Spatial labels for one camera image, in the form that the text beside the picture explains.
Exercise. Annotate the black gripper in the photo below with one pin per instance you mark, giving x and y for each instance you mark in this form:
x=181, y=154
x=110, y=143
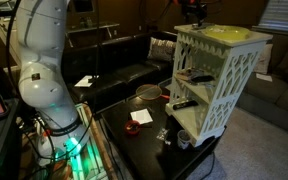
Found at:
x=194, y=7

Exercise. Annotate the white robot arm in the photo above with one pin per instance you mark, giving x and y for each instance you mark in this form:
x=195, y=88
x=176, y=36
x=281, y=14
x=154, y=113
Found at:
x=52, y=80

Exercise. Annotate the white lattice shelf rack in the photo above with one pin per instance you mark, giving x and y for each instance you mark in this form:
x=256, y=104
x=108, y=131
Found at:
x=229, y=62

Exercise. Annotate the black remote on middle shelf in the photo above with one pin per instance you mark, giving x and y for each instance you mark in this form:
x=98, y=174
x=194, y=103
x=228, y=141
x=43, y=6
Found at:
x=199, y=79

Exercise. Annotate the black remote on shelf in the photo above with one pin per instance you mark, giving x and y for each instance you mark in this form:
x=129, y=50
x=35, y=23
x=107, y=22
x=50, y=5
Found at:
x=184, y=105
x=199, y=79

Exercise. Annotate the black remote on lower shelf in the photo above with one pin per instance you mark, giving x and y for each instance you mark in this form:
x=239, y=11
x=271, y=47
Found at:
x=184, y=105

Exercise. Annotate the yellow plate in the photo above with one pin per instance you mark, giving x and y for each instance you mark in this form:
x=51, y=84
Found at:
x=223, y=32

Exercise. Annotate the patterned cushion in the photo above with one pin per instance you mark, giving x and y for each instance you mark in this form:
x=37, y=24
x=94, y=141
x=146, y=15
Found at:
x=161, y=49

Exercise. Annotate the window blinds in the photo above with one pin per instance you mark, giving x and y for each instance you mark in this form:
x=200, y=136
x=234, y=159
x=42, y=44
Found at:
x=275, y=16

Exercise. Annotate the glass side table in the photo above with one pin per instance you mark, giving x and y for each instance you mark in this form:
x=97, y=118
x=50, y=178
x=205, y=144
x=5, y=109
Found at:
x=88, y=34

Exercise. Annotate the black leather sofa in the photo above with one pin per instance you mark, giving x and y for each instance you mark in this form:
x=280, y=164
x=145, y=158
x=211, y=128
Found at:
x=122, y=66

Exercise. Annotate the grey sofa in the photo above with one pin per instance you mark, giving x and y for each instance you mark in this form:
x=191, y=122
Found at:
x=266, y=92

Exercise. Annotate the white paper on table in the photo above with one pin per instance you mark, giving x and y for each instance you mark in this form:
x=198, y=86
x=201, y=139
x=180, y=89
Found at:
x=142, y=116

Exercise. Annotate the white cup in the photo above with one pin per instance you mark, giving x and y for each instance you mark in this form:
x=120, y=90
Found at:
x=183, y=139

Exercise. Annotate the clear plastic bag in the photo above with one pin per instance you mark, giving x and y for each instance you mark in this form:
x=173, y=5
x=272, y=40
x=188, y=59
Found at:
x=162, y=134

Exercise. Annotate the red ashtray bowl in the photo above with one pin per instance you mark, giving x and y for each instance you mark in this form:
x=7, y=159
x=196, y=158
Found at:
x=132, y=127

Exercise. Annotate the white paper on sofa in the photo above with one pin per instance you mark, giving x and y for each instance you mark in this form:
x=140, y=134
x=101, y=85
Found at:
x=87, y=81

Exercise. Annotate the black coffee table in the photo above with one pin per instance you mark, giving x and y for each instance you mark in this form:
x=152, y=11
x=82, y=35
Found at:
x=146, y=157

